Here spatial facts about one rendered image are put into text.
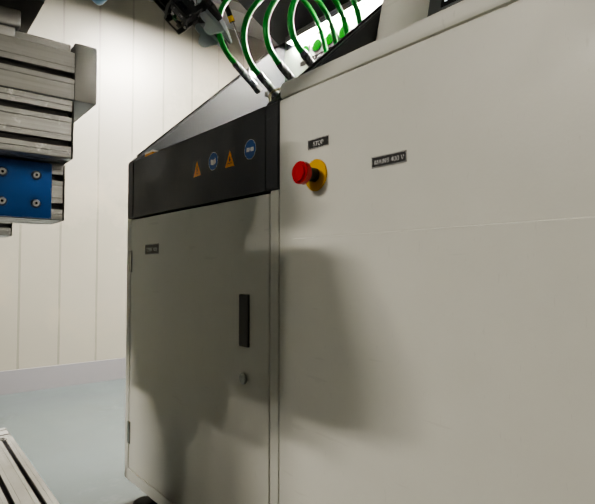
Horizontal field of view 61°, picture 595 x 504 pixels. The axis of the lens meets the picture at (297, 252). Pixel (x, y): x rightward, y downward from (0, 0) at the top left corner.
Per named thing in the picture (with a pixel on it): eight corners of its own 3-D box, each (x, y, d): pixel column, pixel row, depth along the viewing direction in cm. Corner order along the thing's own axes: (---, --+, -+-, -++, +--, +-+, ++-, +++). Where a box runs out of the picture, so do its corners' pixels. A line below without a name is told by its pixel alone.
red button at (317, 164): (287, 190, 81) (287, 158, 81) (305, 193, 83) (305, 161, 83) (308, 186, 77) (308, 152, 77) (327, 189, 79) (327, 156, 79)
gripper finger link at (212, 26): (218, 52, 120) (190, 24, 120) (234, 41, 123) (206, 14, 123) (221, 43, 118) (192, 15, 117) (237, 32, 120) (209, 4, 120)
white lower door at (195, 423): (125, 467, 138) (128, 219, 140) (133, 465, 139) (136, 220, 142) (265, 579, 88) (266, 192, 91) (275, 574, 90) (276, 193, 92)
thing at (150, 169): (132, 218, 139) (133, 161, 140) (147, 219, 142) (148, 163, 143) (265, 191, 92) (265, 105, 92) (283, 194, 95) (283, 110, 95)
